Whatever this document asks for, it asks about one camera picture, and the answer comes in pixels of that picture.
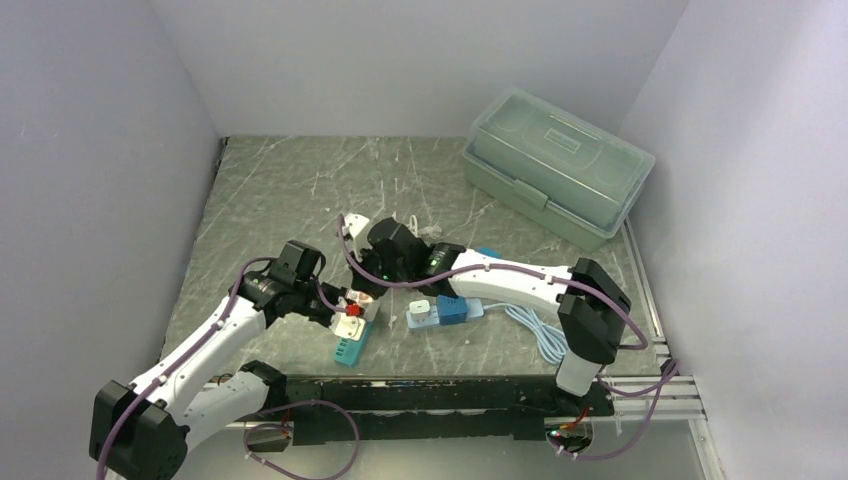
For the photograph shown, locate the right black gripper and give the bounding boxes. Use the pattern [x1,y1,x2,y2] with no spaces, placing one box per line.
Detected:
[346,240,412,300]

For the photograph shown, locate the white cube socket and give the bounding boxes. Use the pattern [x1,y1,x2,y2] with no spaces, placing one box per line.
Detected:
[346,289,380,322]

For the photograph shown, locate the small white charger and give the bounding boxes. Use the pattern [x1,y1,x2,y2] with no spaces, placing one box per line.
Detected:
[408,299,431,323]

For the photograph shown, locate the teal power strip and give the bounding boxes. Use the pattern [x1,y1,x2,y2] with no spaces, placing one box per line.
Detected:
[332,215,444,369]

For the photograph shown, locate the blue cube adapter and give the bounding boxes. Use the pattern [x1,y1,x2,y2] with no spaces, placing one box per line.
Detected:
[436,295,469,326]

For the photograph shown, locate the white blue charger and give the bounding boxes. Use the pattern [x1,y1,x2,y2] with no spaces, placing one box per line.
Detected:
[477,248,501,259]

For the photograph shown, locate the light blue power strip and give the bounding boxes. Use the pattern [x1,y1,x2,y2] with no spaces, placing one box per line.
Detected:
[405,297,569,365]

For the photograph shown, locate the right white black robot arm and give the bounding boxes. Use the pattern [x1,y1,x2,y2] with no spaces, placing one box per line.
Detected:
[338,214,635,415]

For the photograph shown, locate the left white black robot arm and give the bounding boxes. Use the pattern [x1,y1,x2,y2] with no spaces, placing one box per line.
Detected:
[89,240,349,479]

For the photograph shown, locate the green plastic toolbox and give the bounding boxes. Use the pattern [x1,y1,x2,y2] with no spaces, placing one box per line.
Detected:
[462,88,656,251]

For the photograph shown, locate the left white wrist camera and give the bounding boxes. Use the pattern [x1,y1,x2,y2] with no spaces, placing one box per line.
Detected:
[330,298,378,341]

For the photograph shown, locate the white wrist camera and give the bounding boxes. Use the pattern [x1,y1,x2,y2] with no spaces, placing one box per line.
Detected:
[342,213,371,261]
[330,298,378,341]

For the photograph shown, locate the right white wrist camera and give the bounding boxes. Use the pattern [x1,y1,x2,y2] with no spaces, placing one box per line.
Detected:
[342,213,371,261]

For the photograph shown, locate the black base frame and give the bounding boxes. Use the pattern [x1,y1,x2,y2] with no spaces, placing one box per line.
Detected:
[243,374,615,446]

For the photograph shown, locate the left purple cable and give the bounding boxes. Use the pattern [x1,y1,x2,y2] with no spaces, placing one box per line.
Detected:
[95,258,362,480]

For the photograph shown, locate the purple cable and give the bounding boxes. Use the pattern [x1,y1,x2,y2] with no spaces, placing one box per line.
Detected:
[95,258,362,480]
[336,213,684,464]

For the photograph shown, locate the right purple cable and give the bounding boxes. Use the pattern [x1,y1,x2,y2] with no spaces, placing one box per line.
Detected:
[336,213,684,464]

